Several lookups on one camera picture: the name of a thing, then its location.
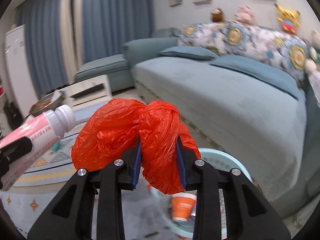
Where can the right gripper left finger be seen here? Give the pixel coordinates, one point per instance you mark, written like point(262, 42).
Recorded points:
point(69, 214)

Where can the pink white yogurt bottle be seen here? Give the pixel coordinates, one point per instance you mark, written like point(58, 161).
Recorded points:
point(44, 131)

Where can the black guitar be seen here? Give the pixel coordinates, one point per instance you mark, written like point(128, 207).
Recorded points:
point(14, 116)

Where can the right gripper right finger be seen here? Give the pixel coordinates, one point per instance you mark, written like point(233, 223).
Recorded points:
point(249, 216)

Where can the teal tape dispenser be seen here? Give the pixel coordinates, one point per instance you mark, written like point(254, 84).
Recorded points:
point(56, 147)

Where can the brown monkey plush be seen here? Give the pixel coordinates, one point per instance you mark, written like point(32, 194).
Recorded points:
point(217, 15)

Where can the blue cushion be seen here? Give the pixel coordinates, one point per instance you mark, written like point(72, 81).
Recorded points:
point(195, 53)
point(260, 71)

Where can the pink pig plush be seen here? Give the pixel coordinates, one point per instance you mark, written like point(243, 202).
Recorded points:
point(244, 15)

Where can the orange paper cup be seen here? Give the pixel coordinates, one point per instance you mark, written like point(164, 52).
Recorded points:
point(182, 206)

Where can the light blue trash basket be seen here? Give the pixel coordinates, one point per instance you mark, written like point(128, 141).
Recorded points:
point(207, 183)

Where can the red plastic bag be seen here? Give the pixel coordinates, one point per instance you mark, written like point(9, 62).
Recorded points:
point(116, 127)

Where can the white air conditioner tower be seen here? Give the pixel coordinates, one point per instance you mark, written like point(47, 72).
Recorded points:
point(18, 70)

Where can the teal sofa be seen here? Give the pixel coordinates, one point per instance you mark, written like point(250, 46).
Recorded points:
point(274, 133)

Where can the dark oval tray bowl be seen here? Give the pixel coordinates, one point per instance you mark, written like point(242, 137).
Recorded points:
point(48, 102)

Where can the floral long pillow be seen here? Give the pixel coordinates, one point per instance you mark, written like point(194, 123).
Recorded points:
point(278, 49)

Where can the white teddy bear green shirt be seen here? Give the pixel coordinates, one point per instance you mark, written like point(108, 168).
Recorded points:
point(312, 63)

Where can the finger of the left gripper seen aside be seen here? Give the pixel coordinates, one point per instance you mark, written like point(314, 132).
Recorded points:
point(12, 160)

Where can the teal ottoman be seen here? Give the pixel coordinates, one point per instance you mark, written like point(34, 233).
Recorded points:
point(115, 67)

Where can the yellow pikachu plush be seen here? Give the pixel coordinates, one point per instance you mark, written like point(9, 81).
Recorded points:
point(288, 19)

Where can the blue curtain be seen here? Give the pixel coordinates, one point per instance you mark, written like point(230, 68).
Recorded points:
point(63, 35)

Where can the blue cushion right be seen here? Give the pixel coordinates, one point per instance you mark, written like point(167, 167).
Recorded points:
point(260, 71)

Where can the blue cushion left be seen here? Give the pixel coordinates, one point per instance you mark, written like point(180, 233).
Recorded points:
point(195, 53)

